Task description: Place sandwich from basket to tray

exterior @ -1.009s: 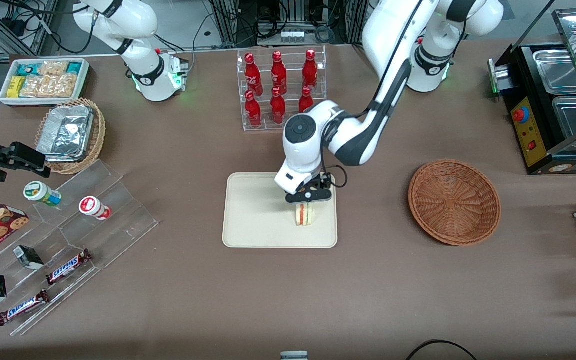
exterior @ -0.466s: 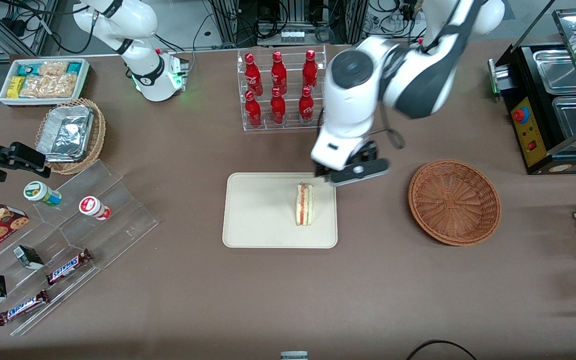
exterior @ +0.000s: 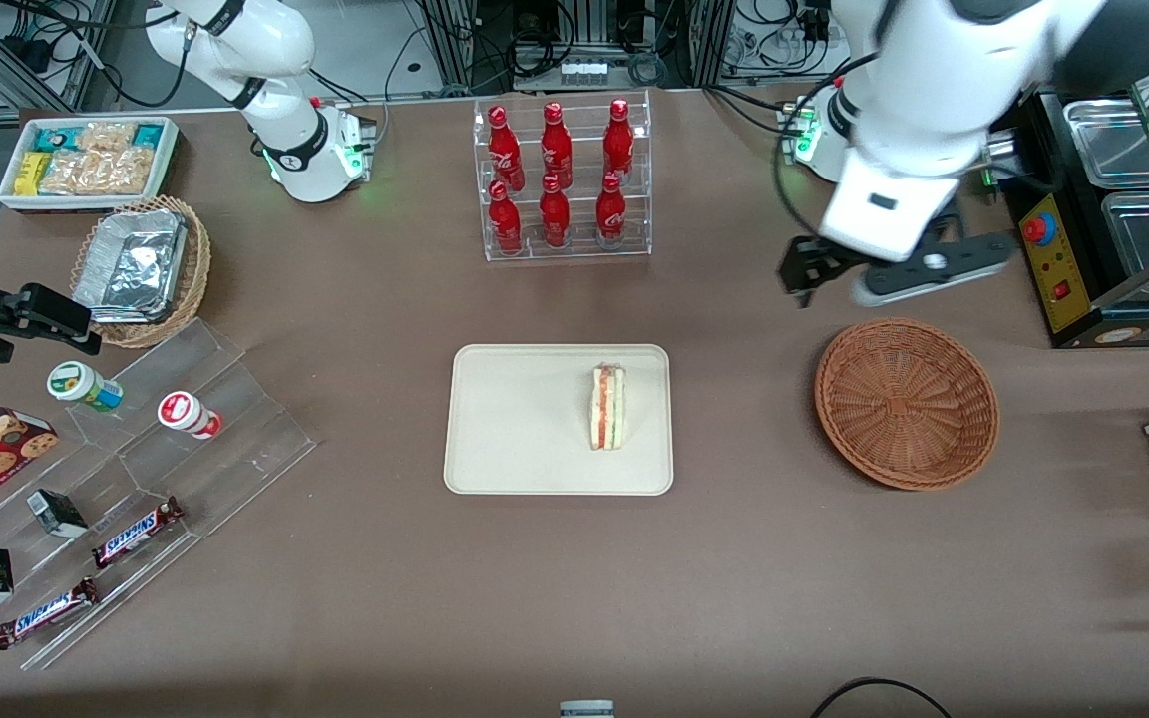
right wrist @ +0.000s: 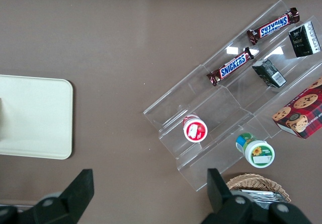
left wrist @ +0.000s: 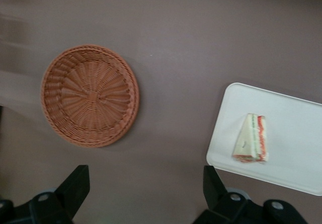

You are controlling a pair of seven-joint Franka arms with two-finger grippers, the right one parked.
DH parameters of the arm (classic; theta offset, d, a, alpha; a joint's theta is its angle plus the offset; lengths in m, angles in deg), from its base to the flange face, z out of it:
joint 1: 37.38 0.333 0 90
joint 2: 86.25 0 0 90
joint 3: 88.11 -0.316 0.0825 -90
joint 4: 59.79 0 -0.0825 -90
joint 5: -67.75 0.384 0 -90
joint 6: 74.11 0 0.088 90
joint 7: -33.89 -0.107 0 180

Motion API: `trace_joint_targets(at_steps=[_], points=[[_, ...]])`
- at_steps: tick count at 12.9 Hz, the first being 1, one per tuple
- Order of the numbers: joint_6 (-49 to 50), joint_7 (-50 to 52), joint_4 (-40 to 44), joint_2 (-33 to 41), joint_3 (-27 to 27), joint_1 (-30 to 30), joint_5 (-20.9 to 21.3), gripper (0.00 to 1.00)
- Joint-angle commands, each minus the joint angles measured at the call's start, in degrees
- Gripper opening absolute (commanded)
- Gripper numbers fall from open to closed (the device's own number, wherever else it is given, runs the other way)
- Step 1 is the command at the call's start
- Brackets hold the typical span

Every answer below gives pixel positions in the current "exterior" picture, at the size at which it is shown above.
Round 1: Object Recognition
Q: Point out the triangular sandwich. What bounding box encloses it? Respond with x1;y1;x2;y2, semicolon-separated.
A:
589;363;627;452

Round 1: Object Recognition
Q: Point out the aluminium foil tray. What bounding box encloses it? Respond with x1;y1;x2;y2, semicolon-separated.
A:
73;208;189;325

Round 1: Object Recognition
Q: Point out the brown round wicker basket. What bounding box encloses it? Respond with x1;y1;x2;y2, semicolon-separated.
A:
814;317;1000;492

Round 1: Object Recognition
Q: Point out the light wicker basket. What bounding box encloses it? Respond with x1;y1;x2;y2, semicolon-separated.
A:
69;195;212;349

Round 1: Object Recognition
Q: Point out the cream rectangular tray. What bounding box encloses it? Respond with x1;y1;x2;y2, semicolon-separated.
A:
443;344;675;497

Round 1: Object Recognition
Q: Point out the green label yogurt cup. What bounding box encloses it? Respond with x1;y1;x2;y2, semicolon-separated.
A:
46;361;125;414

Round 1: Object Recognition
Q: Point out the white snack bin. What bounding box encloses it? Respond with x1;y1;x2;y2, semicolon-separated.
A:
0;116;181;214

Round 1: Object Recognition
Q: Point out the clear cracker bag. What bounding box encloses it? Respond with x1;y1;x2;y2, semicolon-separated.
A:
76;122;138;154
88;147;156;196
39;150;97;196

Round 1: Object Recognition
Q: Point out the red label yogurt cup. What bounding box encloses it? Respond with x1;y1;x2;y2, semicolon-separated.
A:
157;391;224;442

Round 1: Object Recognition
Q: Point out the black heated display case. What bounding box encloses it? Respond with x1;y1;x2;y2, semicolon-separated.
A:
973;60;1149;350

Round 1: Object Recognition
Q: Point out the red cola bottle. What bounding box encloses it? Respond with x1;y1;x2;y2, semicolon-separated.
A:
595;172;628;250
488;179;524;256
487;105;525;192
539;175;572;250
602;98;635;186
540;101;574;190

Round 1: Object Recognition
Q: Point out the snickers bar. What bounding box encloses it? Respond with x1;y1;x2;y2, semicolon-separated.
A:
91;496;187;570
0;577;101;651

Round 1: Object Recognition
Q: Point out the clear acrylic tiered stand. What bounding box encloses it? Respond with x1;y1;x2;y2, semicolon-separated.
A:
0;317;318;671

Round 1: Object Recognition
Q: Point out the clear acrylic bottle rack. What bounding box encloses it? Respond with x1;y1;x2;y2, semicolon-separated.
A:
473;90;653;263

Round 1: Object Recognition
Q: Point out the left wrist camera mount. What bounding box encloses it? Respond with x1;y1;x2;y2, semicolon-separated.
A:
852;232;1016;307

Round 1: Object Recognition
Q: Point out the black cable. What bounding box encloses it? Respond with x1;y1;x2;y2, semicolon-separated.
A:
810;677;954;718

